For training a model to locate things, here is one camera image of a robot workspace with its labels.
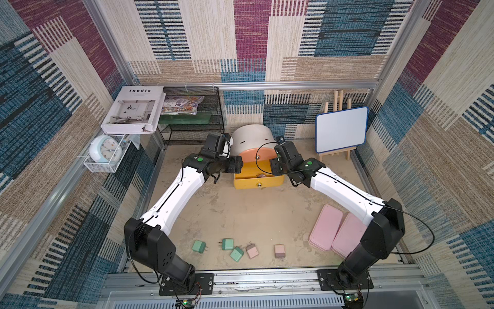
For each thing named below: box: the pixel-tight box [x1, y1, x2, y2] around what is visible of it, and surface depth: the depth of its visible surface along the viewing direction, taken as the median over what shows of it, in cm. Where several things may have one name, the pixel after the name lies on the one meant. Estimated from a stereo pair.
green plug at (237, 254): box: [229, 246, 245, 263], surface depth 81 cm
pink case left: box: [308, 203, 343, 252], surface depth 85 cm
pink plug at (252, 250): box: [245, 243, 259, 259], surface depth 81 cm
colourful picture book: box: [161, 95, 206, 116], surface depth 85 cm
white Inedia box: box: [100, 85, 166, 134], surface depth 76 cm
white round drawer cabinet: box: [230, 124, 276, 157], surface depth 96 cm
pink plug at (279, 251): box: [274, 243, 286, 259], surface depth 81 cm
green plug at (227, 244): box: [218, 238, 235, 251], surface depth 83 cm
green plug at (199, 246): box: [191, 239, 209, 254], surface depth 83 cm
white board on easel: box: [315, 89, 369, 162], surface depth 104 cm
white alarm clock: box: [88, 134, 123, 165], surface depth 66 cm
